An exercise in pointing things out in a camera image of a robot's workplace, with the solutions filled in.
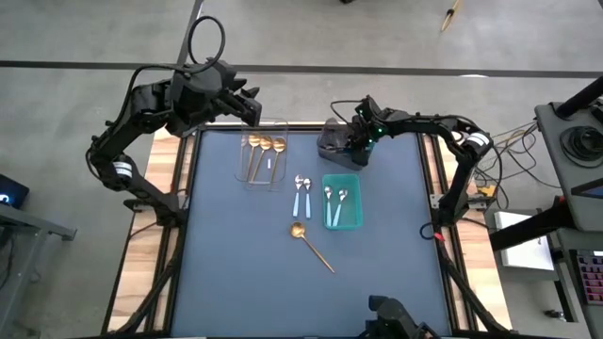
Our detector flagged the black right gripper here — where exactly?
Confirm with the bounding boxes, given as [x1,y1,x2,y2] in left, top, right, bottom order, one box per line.
[343,96,390,167]

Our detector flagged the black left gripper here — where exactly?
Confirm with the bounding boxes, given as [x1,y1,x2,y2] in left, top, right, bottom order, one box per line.
[202,60,263,127]

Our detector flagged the gold spoon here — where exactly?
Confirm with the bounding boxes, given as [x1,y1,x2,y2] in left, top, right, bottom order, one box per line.
[244,134,262,183]
[290,221,336,274]
[269,137,287,189]
[248,136,273,186]

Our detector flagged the smoky grey plastic container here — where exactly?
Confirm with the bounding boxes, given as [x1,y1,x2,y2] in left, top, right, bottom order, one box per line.
[316,117,377,170]

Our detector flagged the teal plastic container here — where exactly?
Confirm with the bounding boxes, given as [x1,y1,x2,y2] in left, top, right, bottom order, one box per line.
[321,172,365,232]

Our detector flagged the clear plastic container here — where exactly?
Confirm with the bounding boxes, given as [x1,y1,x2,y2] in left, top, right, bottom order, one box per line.
[234,117,289,192]

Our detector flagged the wooden stick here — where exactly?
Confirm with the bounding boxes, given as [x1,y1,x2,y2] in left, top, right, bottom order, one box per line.
[440,0,462,33]

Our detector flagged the black articulated device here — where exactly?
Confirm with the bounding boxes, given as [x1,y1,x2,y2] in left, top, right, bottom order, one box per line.
[362,295,442,339]

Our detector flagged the blue-grey table mat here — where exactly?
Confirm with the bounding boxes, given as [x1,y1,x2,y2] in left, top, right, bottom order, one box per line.
[171,129,453,338]

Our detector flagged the black cart strut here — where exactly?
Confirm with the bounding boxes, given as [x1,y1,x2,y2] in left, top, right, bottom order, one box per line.
[488,195,566,251]

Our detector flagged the grey equipment cart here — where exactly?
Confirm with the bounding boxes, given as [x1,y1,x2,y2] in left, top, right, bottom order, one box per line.
[534,101,603,232]

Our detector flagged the white box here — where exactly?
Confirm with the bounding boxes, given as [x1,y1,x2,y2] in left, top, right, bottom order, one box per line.
[493,210,556,272]

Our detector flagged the grey control console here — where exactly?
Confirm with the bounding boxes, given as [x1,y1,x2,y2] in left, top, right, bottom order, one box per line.
[548,228,603,339]

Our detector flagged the black pole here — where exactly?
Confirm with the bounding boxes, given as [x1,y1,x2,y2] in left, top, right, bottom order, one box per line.
[554,74,603,120]

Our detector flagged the dark tablet screen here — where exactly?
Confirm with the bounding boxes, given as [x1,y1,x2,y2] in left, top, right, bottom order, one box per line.
[570,177,603,199]

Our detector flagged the grey side table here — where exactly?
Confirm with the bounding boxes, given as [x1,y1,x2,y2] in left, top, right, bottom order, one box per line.
[0,202,78,339]

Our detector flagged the black device blue light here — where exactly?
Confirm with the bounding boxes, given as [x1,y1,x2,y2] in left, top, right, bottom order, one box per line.
[0,173,30,211]

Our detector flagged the keypad panel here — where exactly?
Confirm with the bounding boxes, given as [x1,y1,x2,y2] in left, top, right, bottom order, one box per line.
[575,249,603,306]

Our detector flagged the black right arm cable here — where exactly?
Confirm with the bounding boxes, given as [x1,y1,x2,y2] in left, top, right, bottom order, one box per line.
[329,98,367,126]

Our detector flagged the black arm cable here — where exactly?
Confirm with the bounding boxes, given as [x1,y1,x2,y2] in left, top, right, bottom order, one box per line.
[329,98,367,126]
[120,15,226,123]

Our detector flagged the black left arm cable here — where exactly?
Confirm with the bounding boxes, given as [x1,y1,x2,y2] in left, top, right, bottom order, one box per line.
[120,15,226,123]

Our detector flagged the tangled floor cables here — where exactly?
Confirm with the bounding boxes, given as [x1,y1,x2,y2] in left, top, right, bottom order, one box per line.
[464,121,562,208]

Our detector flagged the black table frame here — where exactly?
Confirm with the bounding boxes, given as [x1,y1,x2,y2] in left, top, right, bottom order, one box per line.
[101,112,513,339]

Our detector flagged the black cable coil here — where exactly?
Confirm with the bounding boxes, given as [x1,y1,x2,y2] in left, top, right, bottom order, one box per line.
[559,124,603,169]

